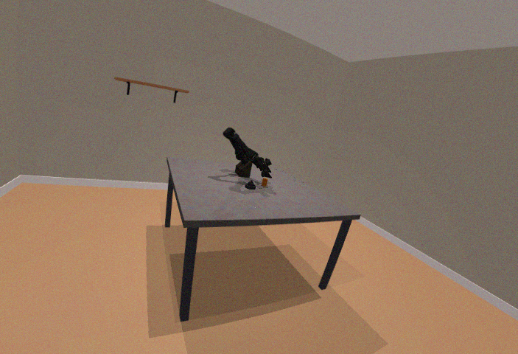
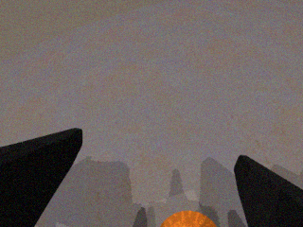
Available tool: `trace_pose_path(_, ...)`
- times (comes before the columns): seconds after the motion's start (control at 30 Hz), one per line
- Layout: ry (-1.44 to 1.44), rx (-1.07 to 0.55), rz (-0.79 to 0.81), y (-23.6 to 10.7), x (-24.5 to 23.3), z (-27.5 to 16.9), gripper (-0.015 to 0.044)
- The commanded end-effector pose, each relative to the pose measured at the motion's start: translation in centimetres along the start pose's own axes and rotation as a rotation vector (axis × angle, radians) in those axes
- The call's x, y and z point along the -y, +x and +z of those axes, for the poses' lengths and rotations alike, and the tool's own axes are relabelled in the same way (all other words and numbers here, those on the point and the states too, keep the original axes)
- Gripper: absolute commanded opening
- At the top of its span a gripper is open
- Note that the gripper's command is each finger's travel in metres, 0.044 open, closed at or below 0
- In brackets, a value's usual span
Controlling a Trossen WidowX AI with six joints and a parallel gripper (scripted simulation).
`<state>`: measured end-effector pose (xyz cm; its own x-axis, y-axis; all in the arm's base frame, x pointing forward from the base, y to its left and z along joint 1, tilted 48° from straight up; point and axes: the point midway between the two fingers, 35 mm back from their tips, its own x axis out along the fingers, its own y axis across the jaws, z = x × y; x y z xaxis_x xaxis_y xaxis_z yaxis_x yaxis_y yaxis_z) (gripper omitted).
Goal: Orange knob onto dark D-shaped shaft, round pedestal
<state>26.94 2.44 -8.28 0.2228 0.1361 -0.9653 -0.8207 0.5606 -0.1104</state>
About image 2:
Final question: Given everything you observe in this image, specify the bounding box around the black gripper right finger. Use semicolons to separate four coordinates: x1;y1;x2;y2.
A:
234;155;303;227

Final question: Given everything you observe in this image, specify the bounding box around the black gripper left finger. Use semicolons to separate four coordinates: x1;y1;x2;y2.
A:
0;128;82;227

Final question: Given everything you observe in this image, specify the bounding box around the orange knob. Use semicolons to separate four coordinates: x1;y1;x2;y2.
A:
160;211;217;227

